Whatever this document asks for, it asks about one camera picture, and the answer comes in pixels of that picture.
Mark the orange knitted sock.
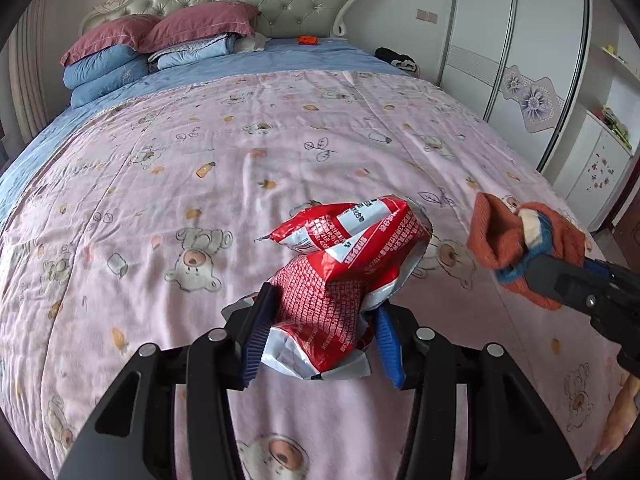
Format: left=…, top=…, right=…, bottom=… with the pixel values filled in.
left=466, top=193, right=586, bottom=311

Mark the left pink pillow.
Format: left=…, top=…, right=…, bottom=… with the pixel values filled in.
left=60, top=14, right=162, bottom=67

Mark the right pink pillow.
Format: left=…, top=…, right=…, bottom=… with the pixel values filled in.
left=137, top=1, right=259, bottom=54

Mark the small orange object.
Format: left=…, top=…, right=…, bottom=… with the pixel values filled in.
left=298, top=35, right=320, bottom=46

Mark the person right hand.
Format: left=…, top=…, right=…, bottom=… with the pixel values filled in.
left=587, top=374, right=640, bottom=469

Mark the white low cabinet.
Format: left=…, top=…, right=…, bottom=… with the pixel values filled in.
left=544, top=106, right=632, bottom=232

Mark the white sliding wardrobe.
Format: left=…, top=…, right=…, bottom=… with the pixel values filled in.
left=439, top=0, right=590, bottom=170

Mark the folded light blue blanket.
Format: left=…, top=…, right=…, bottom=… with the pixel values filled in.
left=148, top=32, right=238, bottom=70

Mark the pink pillow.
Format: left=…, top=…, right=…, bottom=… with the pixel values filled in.
left=60, top=14, right=162, bottom=67
left=137, top=1, right=259, bottom=54

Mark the pink printed quilt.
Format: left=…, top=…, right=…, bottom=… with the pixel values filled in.
left=1, top=70, right=626, bottom=478

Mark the folded blue duvet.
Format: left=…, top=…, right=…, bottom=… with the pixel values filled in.
left=63, top=44, right=149, bottom=108

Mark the white wall shelf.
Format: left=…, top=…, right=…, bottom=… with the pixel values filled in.
left=600, top=47, right=639, bottom=84

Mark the black white clothes pile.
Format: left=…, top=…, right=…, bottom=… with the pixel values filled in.
left=374, top=47, right=421, bottom=78

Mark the red snack bag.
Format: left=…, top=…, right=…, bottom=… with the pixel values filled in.
left=221, top=194, right=434, bottom=382

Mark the beige curtain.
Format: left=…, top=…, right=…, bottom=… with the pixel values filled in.
left=8, top=0, right=48, bottom=144

